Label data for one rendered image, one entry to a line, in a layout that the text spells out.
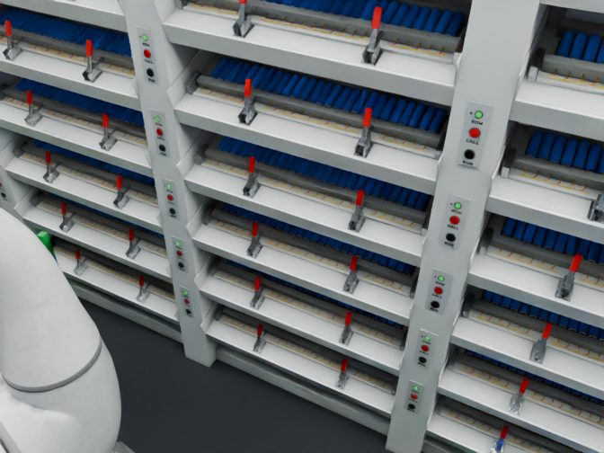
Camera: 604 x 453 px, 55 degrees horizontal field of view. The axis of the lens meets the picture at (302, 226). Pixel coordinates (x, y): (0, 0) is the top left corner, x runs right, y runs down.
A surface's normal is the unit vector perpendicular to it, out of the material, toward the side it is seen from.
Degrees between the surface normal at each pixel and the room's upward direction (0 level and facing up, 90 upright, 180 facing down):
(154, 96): 90
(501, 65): 90
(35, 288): 83
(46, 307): 81
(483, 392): 19
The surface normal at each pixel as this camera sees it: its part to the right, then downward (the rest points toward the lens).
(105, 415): 0.91, 0.26
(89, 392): 0.79, 0.26
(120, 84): -0.14, -0.56
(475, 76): -0.46, 0.55
